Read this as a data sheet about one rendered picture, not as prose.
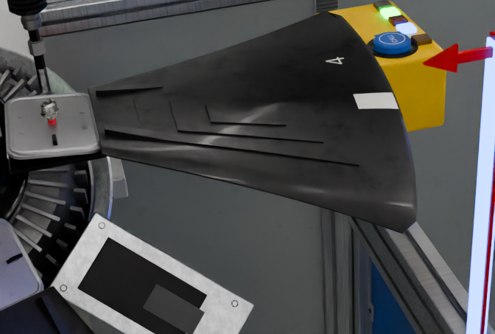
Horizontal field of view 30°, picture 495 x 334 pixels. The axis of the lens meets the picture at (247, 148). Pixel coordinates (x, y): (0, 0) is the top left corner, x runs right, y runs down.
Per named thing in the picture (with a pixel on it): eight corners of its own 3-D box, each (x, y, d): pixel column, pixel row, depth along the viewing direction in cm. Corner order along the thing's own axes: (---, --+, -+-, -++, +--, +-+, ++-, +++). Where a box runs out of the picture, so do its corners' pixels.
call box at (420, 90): (315, 90, 114) (312, 10, 109) (391, 76, 116) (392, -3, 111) (359, 154, 101) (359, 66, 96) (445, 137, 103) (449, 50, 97)
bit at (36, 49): (35, 94, 65) (20, 25, 62) (42, 86, 66) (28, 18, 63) (48, 94, 64) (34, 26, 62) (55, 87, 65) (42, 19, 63)
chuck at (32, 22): (18, 29, 62) (11, -5, 61) (34, 21, 63) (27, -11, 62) (30, 33, 62) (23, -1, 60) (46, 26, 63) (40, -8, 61)
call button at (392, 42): (367, 47, 101) (367, 32, 100) (402, 41, 102) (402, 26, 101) (381, 62, 98) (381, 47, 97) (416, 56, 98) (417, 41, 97)
